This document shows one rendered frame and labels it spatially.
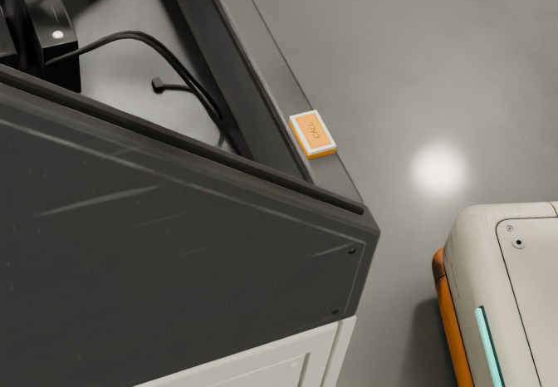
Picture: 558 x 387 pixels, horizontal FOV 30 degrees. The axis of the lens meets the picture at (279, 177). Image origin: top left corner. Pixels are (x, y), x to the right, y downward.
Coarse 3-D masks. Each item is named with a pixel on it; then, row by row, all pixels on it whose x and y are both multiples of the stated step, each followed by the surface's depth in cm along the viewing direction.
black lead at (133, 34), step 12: (108, 36) 102; (120, 36) 101; (132, 36) 101; (144, 36) 102; (84, 48) 103; (156, 48) 102; (60, 60) 105; (168, 60) 103; (180, 72) 105; (156, 84) 122; (168, 84) 123; (192, 84) 107; (216, 108) 117; (216, 120) 111
